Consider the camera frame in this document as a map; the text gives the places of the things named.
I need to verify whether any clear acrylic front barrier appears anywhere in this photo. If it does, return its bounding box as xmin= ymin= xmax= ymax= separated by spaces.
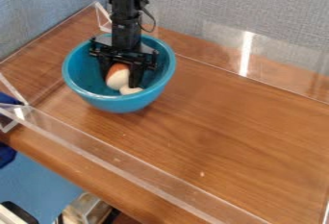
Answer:
xmin=0 ymin=73 xmax=276 ymax=224

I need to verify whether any blue cloth object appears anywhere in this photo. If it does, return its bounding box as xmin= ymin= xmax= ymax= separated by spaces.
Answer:
xmin=0 ymin=91 xmax=23 ymax=170

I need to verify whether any clear acrylic corner bracket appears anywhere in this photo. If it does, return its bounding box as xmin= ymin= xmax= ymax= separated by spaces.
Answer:
xmin=94 ymin=2 xmax=113 ymax=33

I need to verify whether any metal object under table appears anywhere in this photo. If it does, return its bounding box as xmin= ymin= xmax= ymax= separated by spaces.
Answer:
xmin=53 ymin=192 xmax=113 ymax=224

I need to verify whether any clear acrylic back barrier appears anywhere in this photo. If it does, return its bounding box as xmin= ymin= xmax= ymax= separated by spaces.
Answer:
xmin=149 ymin=5 xmax=329 ymax=105

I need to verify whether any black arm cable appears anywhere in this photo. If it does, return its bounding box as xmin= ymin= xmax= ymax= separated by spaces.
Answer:
xmin=140 ymin=0 xmax=158 ymax=34

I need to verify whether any white brown toy mushroom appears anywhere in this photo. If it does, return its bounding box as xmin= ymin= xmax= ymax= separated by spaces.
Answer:
xmin=106 ymin=63 xmax=144 ymax=95

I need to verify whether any clear acrylic barrier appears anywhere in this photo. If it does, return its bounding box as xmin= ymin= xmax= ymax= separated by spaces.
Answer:
xmin=0 ymin=73 xmax=276 ymax=224
xmin=149 ymin=5 xmax=329 ymax=105

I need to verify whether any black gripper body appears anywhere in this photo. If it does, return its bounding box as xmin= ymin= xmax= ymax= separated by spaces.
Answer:
xmin=89 ymin=35 xmax=160 ymax=70

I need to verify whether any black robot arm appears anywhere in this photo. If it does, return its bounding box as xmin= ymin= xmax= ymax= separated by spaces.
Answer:
xmin=89 ymin=0 xmax=158 ymax=87

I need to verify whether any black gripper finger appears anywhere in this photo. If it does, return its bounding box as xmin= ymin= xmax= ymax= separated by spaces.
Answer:
xmin=129 ymin=62 xmax=146 ymax=88
xmin=98 ymin=57 xmax=114 ymax=79

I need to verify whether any blue bowl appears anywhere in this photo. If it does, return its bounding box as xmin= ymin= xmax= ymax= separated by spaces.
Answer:
xmin=62 ymin=34 xmax=177 ymax=113

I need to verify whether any black white object bottom-left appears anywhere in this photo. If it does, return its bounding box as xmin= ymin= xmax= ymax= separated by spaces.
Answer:
xmin=0 ymin=201 xmax=41 ymax=224

